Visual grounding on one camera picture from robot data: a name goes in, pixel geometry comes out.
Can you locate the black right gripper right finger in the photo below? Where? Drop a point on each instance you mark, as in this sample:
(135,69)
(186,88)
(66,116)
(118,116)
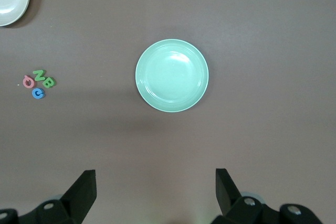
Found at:
(236,208)

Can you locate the dark green letter B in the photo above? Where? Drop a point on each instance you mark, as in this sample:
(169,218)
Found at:
(48,82)

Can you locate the green plate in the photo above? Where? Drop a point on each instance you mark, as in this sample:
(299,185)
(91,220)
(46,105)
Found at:
(172,75)

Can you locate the green letter N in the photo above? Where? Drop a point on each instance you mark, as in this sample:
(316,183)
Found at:
(40,75)

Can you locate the pink letter Q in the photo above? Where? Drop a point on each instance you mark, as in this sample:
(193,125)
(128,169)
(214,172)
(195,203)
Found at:
(25,83)

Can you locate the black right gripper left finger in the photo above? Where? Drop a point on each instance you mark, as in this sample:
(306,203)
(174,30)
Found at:
(78,203)

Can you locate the blue letter C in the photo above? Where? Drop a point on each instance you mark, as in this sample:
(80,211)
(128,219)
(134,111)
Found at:
(35,94)

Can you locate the brown table cover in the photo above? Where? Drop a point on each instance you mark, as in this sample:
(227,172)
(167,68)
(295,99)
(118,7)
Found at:
(249,11)

